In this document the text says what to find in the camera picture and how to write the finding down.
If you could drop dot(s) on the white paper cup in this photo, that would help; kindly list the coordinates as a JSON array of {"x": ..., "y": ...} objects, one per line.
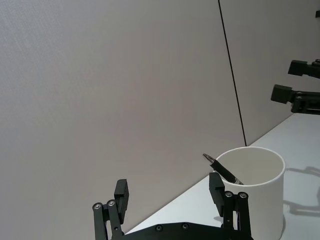
[{"x": 265, "y": 200}]

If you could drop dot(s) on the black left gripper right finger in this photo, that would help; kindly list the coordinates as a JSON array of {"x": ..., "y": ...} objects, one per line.
[{"x": 215, "y": 191}]

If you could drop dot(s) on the black pen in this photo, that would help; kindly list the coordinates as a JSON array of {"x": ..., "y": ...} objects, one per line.
[{"x": 222, "y": 170}]

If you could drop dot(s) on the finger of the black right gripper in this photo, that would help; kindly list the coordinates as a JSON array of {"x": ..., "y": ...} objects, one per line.
[
  {"x": 297, "y": 67},
  {"x": 282, "y": 93}
]

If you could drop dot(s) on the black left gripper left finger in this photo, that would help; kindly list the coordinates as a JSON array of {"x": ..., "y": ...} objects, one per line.
[{"x": 121, "y": 200}]

